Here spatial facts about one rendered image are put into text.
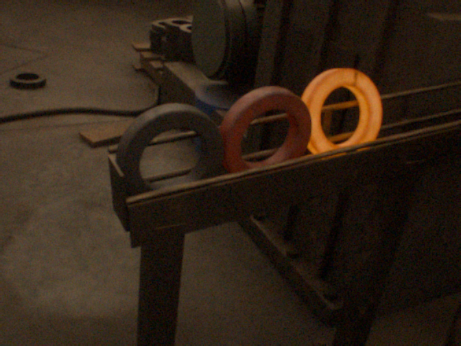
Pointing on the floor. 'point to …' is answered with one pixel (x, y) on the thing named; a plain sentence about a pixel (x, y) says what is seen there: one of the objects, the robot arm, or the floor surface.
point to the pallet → (164, 47)
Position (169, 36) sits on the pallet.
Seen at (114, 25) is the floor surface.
